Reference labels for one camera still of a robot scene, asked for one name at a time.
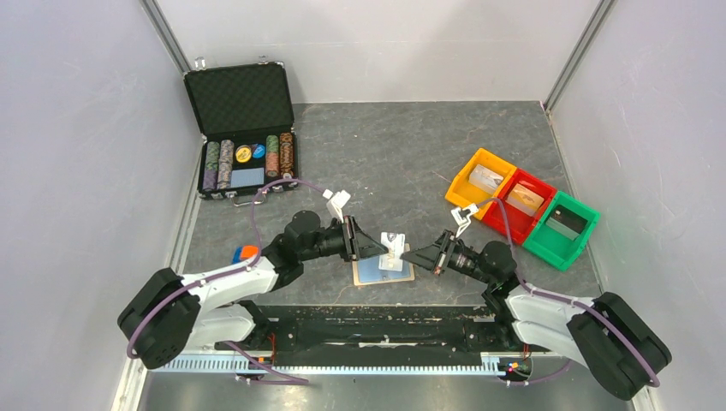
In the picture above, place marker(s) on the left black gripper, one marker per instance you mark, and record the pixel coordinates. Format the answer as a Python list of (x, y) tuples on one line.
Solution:
[(356, 244)]

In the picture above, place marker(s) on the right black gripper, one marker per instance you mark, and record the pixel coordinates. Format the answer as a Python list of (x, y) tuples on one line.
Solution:
[(431, 256)]

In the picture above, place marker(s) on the beige leather card holder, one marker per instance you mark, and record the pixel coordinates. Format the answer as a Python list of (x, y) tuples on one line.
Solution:
[(366, 271)]

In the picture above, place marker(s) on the white credit card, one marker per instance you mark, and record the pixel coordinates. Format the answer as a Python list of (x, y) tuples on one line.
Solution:
[(395, 243)]

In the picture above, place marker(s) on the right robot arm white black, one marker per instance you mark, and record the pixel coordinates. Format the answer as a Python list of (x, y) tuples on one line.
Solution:
[(603, 334)]

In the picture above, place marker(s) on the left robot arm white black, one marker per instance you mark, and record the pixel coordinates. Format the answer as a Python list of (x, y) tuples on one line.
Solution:
[(173, 313)]

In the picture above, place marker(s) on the card deck in yellow bin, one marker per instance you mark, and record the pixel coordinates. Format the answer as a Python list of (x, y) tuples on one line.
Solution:
[(485, 179)]

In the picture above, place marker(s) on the card deck in red bin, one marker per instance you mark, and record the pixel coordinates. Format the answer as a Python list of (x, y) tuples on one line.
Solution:
[(524, 199)]

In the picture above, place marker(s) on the blue playing card deck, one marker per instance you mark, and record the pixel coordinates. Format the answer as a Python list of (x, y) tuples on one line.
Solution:
[(247, 177)]

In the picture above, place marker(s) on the card deck in green bin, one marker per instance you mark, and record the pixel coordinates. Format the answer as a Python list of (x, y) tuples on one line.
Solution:
[(566, 222)]

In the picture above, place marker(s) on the yellow plastic bin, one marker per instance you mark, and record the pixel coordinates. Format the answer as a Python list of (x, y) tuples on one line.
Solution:
[(461, 193)]

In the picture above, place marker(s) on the red plastic bin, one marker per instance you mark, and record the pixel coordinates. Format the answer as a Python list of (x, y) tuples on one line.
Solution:
[(520, 225)]

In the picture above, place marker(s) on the orange blue toy block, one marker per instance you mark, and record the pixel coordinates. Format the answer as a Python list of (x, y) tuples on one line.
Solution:
[(244, 253)]

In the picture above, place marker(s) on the brown orange chip stack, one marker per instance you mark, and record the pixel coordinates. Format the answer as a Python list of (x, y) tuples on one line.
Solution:
[(286, 155)]

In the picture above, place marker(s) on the green orange chip stack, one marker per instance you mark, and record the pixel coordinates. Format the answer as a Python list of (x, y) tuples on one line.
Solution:
[(272, 147)]

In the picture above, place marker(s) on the green plastic bin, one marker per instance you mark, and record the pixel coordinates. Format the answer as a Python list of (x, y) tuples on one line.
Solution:
[(556, 249)]

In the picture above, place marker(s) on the blue dealer button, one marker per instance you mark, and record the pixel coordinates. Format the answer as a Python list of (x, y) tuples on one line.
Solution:
[(258, 151)]

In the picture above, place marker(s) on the yellow dealer button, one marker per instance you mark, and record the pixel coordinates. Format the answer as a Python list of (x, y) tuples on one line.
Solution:
[(243, 154)]

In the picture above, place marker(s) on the grey purple chip stack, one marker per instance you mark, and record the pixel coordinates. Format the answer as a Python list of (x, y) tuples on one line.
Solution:
[(225, 164)]

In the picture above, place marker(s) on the green purple chip stack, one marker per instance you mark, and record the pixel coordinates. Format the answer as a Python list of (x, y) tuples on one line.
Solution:
[(211, 166)]

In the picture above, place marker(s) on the black poker chip case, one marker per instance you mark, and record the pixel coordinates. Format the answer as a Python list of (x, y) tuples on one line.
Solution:
[(243, 103)]

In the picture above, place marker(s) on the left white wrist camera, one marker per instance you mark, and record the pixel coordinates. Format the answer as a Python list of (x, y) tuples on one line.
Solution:
[(335, 201)]

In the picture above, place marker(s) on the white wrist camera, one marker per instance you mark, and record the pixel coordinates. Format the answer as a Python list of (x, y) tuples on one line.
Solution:
[(463, 217), (335, 201)]

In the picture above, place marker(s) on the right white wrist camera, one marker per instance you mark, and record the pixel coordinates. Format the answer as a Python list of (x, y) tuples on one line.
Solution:
[(463, 217)]

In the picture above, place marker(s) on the white slotted cable duct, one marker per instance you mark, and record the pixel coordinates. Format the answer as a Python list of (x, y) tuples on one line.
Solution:
[(235, 363)]

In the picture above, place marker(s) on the right aluminium frame post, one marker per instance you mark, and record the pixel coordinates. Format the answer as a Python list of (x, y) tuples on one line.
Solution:
[(576, 56)]

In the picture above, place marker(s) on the aluminium frame post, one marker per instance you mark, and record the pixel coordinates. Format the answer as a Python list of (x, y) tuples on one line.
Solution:
[(163, 28), (576, 56)]

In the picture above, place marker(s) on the left aluminium frame post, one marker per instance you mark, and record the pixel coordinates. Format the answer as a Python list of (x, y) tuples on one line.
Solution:
[(163, 28)]

